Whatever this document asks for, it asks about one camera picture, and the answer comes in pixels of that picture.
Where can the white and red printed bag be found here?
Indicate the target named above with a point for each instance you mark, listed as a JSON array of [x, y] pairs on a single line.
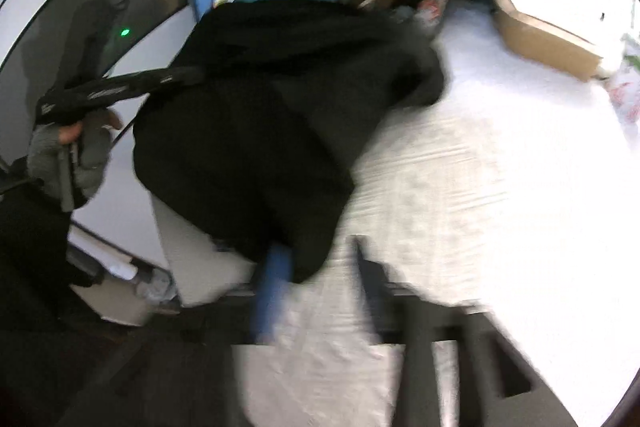
[[625, 94]]

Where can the person's left hand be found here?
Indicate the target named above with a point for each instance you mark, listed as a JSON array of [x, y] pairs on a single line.
[[92, 157]]

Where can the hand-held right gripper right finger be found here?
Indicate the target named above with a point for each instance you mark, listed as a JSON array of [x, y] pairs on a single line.
[[372, 297]]

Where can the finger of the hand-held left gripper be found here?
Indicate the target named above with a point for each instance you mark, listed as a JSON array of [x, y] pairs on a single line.
[[175, 78]]

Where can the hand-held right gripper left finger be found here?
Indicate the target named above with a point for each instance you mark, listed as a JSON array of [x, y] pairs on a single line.
[[272, 292]]

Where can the white padded table cover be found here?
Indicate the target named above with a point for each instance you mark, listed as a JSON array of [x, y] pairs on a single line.
[[475, 182]]

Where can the grey spray can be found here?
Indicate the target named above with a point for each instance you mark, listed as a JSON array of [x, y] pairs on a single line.
[[434, 2]]

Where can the beige cardboard tray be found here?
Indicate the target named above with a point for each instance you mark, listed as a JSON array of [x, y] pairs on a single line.
[[540, 37]]

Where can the black pants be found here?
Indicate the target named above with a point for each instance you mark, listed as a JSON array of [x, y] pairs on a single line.
[[240, 132]]

